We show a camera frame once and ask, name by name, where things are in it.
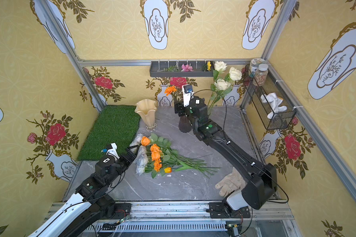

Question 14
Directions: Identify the orange marigold stem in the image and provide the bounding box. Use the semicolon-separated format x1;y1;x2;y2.
164;86;181;103

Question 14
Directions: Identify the white cloth in basket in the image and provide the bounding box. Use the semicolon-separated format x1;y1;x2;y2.
260;92;287;119

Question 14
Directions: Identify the glass jar with white lid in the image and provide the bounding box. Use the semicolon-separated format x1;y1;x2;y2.
248;58;266;77

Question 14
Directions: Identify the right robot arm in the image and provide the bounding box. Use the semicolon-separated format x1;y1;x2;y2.
174;96;278;210

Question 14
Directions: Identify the green artificial grass mat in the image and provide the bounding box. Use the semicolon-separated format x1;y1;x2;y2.
77;105;140;161

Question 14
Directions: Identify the orange marigold lower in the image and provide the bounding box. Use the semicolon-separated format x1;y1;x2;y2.
154;160;162;172

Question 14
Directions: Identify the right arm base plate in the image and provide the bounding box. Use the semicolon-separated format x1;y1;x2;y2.
206;202;251;219

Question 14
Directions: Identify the beige work glove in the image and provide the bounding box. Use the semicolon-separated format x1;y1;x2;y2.
215;167;246;197

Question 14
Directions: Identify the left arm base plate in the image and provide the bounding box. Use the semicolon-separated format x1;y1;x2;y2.
107;202;132;220

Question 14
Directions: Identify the bottle with colourful beads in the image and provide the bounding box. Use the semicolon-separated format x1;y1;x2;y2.
253;64;269;87

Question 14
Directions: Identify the grey wall planter tray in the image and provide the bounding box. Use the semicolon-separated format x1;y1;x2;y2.
149;60;214;78

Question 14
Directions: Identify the yellow orange tulip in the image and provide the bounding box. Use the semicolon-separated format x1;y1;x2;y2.
164;166;190;173

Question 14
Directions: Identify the purple glass vase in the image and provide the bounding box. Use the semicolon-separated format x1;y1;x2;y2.
178;102;192;133

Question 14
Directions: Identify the pink flower in tray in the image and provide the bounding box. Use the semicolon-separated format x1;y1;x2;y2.
182;64;193;72

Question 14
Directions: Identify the pale blue rose middle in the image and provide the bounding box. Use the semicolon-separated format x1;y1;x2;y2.
136;146;148;167

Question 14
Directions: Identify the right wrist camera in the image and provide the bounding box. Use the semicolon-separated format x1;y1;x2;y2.
182;84;193;107

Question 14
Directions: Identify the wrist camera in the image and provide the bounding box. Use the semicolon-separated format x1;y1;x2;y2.
182;84;193;107
102;143;119;159

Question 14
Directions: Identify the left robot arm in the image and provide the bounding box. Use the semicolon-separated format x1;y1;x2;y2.
31;145;139;237

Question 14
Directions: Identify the orange rose stem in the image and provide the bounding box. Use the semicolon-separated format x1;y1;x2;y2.
150;152;195;169

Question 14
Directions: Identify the cream ruffled vase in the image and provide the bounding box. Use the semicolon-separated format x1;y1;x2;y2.
135;99;157;131

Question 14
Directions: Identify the clear glass vase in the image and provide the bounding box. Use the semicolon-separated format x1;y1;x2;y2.
207;107;212;116

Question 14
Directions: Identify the orange rose middle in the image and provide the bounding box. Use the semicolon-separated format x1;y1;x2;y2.
150;144;161;153

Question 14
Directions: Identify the black wire wall basket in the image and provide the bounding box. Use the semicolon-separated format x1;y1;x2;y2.
240;65;297;130

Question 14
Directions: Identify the orange rose near mat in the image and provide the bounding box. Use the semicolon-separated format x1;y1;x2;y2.
141;136;150;147

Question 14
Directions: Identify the white rose stem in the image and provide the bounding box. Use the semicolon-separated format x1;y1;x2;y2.
208;61;242;108

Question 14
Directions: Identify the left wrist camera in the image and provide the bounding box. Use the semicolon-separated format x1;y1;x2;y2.
102;143;119;159

